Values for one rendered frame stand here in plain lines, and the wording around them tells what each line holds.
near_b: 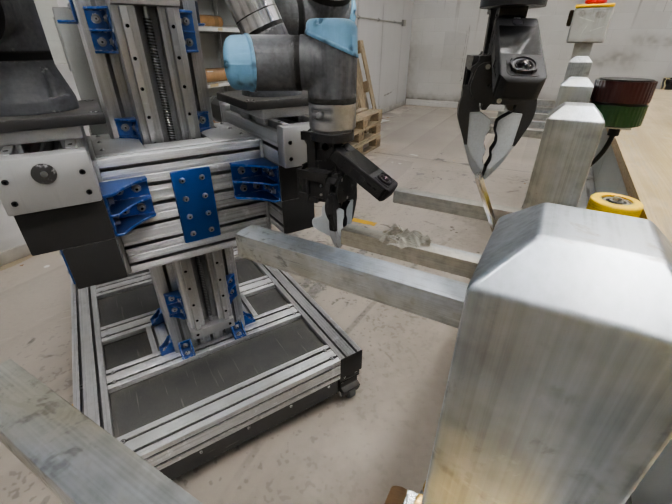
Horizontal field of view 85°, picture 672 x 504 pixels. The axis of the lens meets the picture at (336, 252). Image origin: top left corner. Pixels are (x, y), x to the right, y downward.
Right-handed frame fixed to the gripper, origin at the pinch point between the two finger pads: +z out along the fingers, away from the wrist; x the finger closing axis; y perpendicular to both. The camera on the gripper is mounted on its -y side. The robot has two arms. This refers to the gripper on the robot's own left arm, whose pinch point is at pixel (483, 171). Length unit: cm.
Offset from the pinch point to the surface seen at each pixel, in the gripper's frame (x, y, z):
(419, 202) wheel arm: 6.0, 28.5, 16.1
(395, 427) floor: 5, 32, 100
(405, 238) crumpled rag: 9.3, 3.4, 12.7
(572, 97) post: -8.6, 0.6, -9.4
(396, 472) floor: 4, 16, 100
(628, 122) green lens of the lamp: -14.1, -2.4, -7.2
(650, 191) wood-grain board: -37.0, 25.6, 9.9
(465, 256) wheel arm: -0.1, 0.9, 13.8
